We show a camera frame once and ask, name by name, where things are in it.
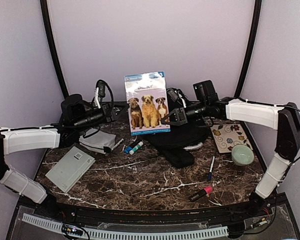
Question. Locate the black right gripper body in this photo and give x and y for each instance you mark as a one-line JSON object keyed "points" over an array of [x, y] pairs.
{"points": [[185, 118]]}

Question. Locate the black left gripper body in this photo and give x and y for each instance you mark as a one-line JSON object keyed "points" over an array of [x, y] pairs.
{"points": [[86, 121]]}

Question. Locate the black student backpack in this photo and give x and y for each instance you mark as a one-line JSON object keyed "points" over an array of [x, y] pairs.
{"points": [[171, 145]]}

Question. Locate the dog picture book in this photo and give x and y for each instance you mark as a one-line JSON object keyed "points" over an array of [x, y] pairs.
{"points": [[146, 96]]}

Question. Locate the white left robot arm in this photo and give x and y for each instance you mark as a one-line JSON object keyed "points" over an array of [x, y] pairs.
{"points": [[54, 136]]}

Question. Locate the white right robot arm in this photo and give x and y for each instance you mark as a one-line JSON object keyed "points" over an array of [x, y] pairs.
{"points": [[283, 119]]}

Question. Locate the white pencil pouch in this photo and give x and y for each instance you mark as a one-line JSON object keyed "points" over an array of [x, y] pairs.
{"points": [[98, 141]]}

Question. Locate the blue capped black marker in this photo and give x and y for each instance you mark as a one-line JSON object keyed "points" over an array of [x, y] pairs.
{"points": [[131, 146]]}

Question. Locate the white green glue stick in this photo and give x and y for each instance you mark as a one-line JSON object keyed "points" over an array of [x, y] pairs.
{"points": [[135, 149]]}

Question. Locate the floral ceramic tile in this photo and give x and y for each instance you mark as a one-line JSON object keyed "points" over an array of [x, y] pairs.
{"points": [[226, 136]]}

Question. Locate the white pen with blue cap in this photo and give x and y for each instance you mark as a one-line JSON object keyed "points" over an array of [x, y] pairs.
{"points": [[210, 174]]}

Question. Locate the pale green ceramic bowl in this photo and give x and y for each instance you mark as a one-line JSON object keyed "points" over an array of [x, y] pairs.
{"points": [[242, 155]]}

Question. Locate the grey notebook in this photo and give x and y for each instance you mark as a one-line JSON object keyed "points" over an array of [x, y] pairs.
{"points": [[70, 169]]}

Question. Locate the pink and black highlighter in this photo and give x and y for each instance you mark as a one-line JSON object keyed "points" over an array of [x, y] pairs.
{"points": [[201, 193]]}

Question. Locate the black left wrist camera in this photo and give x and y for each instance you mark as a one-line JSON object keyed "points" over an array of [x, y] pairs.
{"points": [[74, 108]]}

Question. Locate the black left frame post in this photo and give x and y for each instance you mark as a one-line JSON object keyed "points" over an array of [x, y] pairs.
{"points": [[52, 47]]}

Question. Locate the black frame post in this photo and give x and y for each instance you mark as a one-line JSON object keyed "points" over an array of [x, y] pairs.
{"points": [[249, 48], [52, 47]]}

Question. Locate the black right frame post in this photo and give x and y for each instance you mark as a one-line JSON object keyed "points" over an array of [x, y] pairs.
{"points": [[249, 48]]}

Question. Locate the black front rail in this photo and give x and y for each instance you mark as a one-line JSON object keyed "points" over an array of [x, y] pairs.
{"points": [[80, 210]]}

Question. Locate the grey slotted cable duct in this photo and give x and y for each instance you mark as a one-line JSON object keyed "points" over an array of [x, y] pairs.
{"points": [[115, 231]]}

